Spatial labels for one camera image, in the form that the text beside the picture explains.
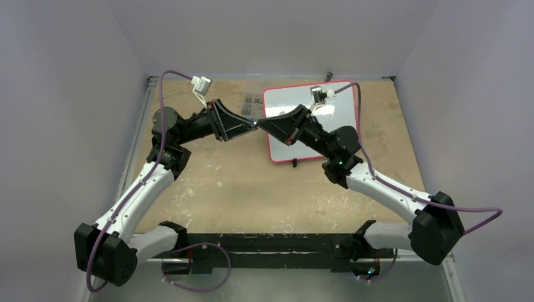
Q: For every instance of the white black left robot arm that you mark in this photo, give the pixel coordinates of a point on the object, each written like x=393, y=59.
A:
x=108, y=250

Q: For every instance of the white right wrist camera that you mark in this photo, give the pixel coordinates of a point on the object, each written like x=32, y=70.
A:
x=319, y=97

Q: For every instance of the black metal bracket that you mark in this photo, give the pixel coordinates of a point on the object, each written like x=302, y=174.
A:
x=328, y=77

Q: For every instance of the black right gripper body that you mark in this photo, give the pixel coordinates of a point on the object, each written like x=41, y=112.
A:
x=295, y=126

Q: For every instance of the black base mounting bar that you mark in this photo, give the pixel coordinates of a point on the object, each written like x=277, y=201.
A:
x=336, y=252

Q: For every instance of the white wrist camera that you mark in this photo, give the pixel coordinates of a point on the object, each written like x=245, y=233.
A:
x=201, y=85
x=319, y=97

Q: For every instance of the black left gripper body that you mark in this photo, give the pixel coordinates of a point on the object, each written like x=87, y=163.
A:
x=210, y=107

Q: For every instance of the clear plastic screw box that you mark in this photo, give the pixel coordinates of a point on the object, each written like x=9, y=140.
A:
x=252, y=106

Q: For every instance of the pink framed whiteboard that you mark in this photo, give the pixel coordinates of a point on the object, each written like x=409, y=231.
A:
x=338, y=111

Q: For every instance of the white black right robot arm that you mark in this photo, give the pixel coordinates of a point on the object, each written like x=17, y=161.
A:
x=431, y=228

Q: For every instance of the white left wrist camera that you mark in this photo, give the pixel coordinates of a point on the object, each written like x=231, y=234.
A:
x=201, y=85

